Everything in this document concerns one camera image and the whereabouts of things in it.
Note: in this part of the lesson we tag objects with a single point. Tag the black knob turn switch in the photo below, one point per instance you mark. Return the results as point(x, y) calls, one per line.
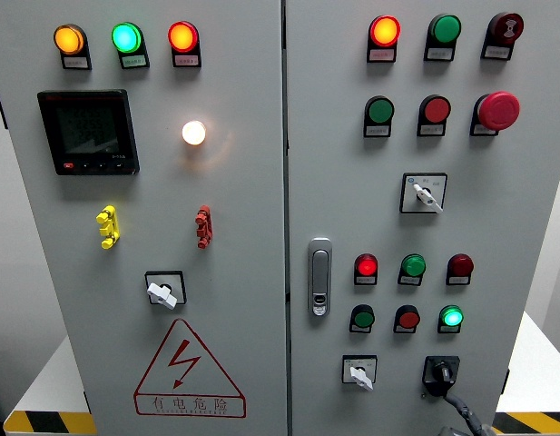
point(440, 371)

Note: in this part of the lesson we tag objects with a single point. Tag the black door hinge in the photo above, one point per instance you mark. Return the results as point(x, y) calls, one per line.
point(505, 382)
point(86, 402)
point(1, 109)

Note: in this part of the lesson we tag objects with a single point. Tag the black yellow striped tape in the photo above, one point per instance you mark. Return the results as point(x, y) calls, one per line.
point(536, 423)
point(46, 422)

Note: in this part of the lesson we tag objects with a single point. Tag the small label plate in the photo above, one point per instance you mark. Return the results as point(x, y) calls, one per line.
point(359, 330)
point(457, 281)
point(377, 131)
point(134, 61)
point(483, 130)
point(404, 330)
point(365, 280)
point(497, 52)
point(381, 55)
point(187, 60)
point(430, 130)
point(448, 330)
point(438, 53)
point(409, 281)
point(75, 62)

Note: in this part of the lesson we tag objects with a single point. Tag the small green lamp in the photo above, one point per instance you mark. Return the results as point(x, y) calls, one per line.
point(451, 316)
point(414, 265)

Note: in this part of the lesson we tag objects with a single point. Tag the small red push button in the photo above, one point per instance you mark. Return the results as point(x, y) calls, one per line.
point(409, 319)

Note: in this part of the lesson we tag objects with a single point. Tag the small green push button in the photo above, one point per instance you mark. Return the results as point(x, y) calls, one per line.
point(364, 319)

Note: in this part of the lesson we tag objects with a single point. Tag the small red lamp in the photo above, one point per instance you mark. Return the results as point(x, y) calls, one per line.
point(461, 265)
point(366, 266)

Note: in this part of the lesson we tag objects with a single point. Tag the pale grey cabinet door with lock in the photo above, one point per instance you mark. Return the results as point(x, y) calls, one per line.
point(477, 218)

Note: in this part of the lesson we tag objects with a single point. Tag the silver door lock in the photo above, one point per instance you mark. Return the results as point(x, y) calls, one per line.
point(319, 272)

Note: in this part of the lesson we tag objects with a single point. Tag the red warning triangle sign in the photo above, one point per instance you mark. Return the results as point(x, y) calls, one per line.
point(184, 359)

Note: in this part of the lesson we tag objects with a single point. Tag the pale grey cabinet door with display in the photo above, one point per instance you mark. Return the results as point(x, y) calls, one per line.
point(241, 218)

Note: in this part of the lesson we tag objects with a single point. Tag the large red push button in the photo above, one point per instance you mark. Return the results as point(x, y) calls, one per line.
point(436, 110)

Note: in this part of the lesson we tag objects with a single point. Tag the large red stop button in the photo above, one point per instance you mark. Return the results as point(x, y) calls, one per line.
point(498, 110)

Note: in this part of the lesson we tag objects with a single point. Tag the large green push button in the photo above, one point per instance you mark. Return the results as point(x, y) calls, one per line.
point(380, 110)

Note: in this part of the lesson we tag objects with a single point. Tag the large dark green lamp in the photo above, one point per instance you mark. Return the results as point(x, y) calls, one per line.
point(445, 28)

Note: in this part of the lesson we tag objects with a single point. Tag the dark red buzzer lamp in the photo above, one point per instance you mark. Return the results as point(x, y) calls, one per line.
point(507, 27)

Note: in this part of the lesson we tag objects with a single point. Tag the white lamp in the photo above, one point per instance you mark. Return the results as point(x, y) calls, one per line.
point(193, 132)

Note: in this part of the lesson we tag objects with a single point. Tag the large orange-red lit lamp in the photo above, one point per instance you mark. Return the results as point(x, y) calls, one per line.
point(385, 31)
point(182, 36)

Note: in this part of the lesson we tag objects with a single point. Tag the black square display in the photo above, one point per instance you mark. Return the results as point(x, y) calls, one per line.
point(89, 131)

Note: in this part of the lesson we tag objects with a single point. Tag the bright green lit lamp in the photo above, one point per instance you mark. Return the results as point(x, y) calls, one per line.
point(126, 37)

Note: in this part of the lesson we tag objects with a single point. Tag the large yellow lamp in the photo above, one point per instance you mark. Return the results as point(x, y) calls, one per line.
point(69, 39)

